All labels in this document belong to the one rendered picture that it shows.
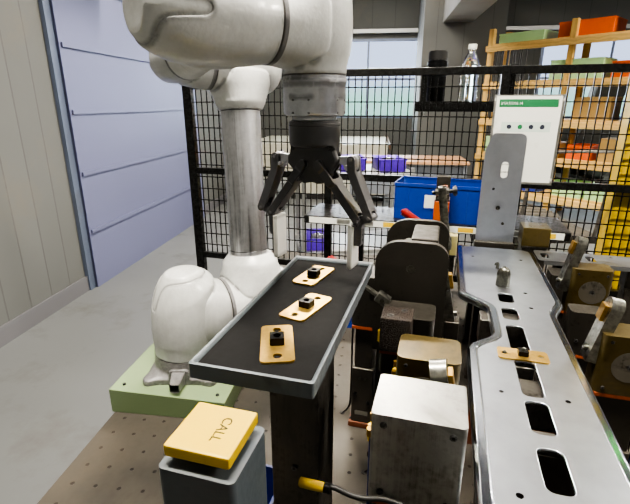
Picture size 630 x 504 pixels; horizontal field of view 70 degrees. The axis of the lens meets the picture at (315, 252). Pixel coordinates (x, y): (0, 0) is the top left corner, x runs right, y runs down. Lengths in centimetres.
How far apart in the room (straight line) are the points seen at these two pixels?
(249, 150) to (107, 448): 77
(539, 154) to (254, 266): 111
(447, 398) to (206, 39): 48
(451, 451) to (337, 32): 51
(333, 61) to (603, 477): 61
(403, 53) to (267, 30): 837
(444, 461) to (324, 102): 46
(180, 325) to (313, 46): 74
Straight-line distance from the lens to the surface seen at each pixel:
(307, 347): 53
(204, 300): 114
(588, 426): 77
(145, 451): 114
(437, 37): 783
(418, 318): 79
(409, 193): 164
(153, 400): 121
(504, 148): 152
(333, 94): 64
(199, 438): 42
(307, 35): 62
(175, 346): 117
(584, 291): 129
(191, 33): 55
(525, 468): 67
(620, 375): 98
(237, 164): 118
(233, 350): 53
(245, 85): 117
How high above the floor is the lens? 143
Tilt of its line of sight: 18 degrees down
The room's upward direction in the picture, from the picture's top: straight up
